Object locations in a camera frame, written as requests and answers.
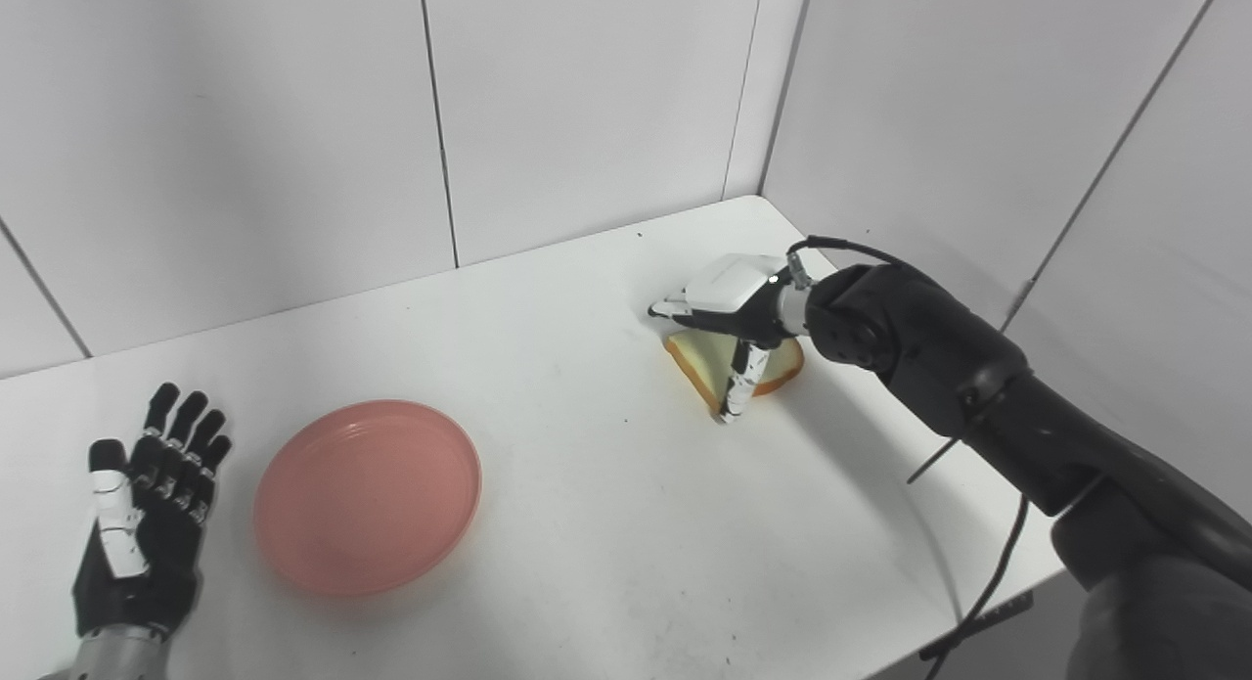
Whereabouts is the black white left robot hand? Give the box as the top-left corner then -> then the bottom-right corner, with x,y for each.
70,383 -> 234,642

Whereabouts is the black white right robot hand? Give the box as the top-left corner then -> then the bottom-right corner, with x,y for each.
647,253 -> 799,426

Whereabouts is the slice of white bread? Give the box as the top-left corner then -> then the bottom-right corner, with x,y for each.
663,328 -> 806,415

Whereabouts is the pink round plate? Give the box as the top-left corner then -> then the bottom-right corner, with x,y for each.
253,399 -> 483,599

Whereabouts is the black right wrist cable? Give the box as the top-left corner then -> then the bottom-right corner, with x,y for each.
786,234 -> 1035,680

